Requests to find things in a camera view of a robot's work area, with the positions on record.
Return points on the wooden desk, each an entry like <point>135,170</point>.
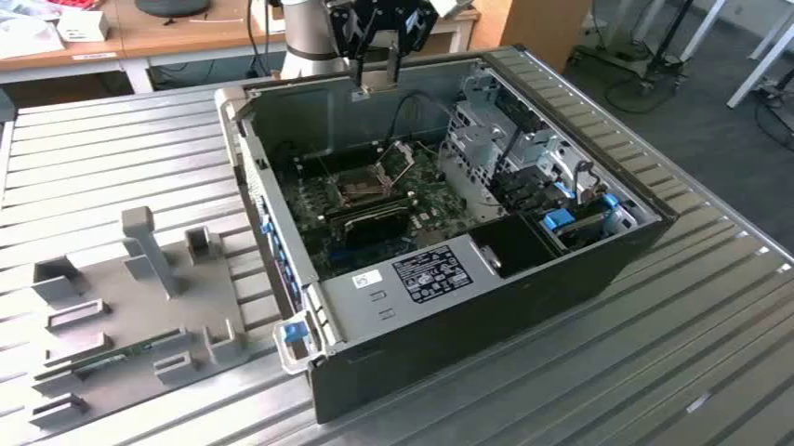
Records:
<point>185,32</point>

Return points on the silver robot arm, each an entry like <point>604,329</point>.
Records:
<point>304,37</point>

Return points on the wooden cabinet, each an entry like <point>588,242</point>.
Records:
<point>539,28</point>

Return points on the blue card retainer clip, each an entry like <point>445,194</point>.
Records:
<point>265,227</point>

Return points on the silver metal drive cage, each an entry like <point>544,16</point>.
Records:
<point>474,141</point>

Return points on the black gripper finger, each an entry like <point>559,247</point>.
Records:
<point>415,28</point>
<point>353,37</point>

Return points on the white table leg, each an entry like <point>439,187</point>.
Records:
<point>703,30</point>

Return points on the CPU socket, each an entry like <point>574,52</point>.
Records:
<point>356,186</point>

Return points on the CPU with silver top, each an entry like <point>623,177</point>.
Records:
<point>377,87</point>

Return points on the blue plastic clip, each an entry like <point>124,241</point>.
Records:
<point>611,200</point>

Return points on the metal locking lever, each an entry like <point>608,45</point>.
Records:
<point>323,167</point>
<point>400,176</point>

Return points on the white table frame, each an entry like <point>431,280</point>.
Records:
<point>755,76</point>

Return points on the green RAM stick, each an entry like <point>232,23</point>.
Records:
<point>105,358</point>

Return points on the blue disk carrier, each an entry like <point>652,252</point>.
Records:
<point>558,218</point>

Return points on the green motherboard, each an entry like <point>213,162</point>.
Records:
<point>433,204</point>

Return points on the grey parts rack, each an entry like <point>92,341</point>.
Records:
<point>143,316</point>

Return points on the blue case latch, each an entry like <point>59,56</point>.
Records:
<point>291,332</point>

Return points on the white table sticker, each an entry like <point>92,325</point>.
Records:
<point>699,402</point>

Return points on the dark open PC case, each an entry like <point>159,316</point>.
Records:
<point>464,334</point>

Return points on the red patterned object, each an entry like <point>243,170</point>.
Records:
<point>75,3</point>

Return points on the silver power supply unit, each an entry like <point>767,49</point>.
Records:
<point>365,306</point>

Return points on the blue expansion slot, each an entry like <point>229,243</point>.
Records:
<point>340,255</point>

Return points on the white cardboard box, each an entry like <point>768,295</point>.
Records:
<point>83,25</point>

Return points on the hard disk drive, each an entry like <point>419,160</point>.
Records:
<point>586,230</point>

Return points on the black round object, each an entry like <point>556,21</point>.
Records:
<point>171,7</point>

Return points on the black wheeled stand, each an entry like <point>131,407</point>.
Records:
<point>670,59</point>

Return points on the dark wheeled base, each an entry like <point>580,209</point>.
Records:
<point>611,56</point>

